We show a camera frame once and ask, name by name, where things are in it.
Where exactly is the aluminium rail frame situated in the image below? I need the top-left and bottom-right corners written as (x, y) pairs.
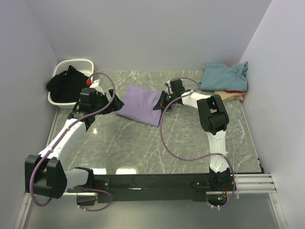
top-left (13, 109), bottom-right (278, 229)

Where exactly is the purple t shirt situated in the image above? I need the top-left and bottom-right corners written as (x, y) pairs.
top-left (116, 85), bottom-right (162, 127)

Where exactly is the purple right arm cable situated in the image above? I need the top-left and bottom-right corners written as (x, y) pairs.
top-left (159, 78), bottom-right (236, 210)

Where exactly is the tan folded t shirt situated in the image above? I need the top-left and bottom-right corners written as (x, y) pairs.
top-left (214, 91), bottom-right (246, 101)

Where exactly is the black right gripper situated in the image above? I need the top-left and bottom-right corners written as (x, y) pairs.
top-left (153, 91), bottom-right (176, 112)

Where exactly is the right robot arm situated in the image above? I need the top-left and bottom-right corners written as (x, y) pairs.
top-left (153, 77), bottom-right (230, 190)

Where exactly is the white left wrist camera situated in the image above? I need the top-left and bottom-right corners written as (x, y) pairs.
top-left (86, 79), bottom-right (104, 94)

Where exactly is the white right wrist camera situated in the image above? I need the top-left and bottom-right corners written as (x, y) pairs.
top-left (165, 81), bottom-right (173, 94)

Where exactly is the red folded t shirt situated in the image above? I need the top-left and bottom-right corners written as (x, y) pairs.
top-left (225, 91), bottom-right (246, 94)

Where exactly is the teal folded t shirt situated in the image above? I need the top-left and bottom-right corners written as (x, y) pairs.
top-left (200, 62), bottom-right (249, 92)

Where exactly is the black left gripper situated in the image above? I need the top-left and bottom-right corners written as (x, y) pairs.
top-left (92, 89), bottom-right (124, 115)

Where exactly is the white laundry basket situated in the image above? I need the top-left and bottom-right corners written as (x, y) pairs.
top-left (46, 59), bottom-right (94, 109)

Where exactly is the black t shirt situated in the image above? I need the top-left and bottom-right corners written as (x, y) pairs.
top-left (46, 65), bottom-right (89, 103)

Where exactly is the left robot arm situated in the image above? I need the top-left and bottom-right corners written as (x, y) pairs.
top-left (25, 88), bottom-right (124, 199)

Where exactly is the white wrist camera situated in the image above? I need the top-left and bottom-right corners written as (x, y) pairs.
top-left (165, 81), bottom-right (173, 94)
top-left (86, 79), bottom-right (104, 94)

